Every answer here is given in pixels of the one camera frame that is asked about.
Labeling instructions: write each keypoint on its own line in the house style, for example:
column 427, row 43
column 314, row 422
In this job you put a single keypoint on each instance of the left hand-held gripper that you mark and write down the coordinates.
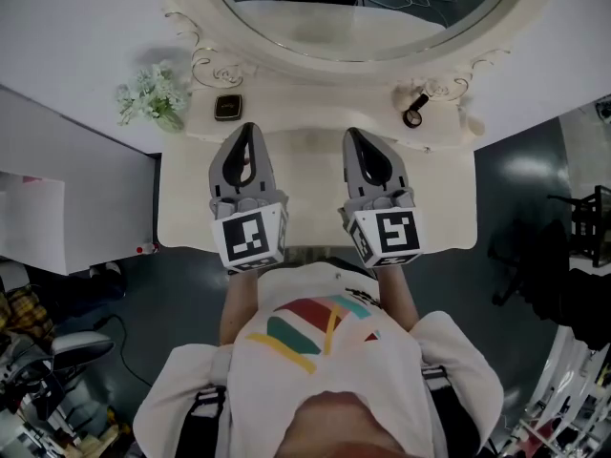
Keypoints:
column 248, row 236

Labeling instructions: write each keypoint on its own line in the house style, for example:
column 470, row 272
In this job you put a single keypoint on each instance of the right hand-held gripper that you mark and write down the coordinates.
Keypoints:
column 389, row 236

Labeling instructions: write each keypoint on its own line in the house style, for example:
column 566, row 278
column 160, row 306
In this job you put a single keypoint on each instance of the person's right forearm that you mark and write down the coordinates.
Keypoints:
column 398, row 296

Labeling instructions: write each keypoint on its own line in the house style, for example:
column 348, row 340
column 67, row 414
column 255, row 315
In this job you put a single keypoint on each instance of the person's left forearm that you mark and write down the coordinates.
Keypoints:
column 238, row 303

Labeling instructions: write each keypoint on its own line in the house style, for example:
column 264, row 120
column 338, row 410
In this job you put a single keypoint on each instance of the cream white dressing table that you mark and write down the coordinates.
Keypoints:
column 310, row 184

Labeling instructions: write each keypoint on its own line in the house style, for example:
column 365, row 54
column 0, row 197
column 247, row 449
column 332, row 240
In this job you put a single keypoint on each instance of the dark square compact case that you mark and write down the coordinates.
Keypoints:
column 227, row 108

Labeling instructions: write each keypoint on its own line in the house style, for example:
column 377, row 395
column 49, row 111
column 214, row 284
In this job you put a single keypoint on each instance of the black round hand mirror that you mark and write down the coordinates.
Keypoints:
column 413, row 115

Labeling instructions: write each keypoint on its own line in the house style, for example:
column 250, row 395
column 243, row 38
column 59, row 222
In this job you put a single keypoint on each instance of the white artificial flower bunch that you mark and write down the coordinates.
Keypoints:
column 150, row 96

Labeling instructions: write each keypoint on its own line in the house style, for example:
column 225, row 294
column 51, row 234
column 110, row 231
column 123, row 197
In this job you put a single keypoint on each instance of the small red and white object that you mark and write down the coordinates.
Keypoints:
column 145, row 249

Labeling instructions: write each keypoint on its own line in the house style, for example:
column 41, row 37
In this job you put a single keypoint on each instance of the white shoe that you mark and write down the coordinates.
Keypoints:
column 109, row 271

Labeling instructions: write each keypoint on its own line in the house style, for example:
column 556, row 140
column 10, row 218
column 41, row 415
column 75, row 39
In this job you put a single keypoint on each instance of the white cabinet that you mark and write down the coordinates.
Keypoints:
column 71, row 184

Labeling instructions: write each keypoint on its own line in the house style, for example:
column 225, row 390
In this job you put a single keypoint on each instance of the black office chair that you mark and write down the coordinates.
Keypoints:
column 530, row 260

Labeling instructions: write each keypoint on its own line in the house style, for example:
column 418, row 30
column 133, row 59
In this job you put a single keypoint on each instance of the person's white patterned shirt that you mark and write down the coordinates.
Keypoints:
column 343, row 365

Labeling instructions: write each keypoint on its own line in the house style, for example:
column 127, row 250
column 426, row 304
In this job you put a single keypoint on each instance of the black metal rack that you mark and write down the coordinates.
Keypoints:
column 589, row 227

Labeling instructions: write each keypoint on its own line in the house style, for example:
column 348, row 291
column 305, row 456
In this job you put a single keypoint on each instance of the grey padded chair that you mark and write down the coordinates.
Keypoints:
column 71, row 348

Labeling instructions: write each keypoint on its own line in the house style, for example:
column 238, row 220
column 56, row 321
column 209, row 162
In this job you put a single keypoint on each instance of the yellow plaid cloth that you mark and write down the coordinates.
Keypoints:
column 24, row 315

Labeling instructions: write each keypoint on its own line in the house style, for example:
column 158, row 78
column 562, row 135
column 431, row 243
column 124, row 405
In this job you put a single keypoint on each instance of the white shelf unit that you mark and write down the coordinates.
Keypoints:
column 568, row 399

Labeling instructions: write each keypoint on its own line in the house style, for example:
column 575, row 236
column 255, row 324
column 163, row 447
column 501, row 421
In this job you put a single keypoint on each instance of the oval mirror with cream frame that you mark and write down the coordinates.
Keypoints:
column 363, row 12

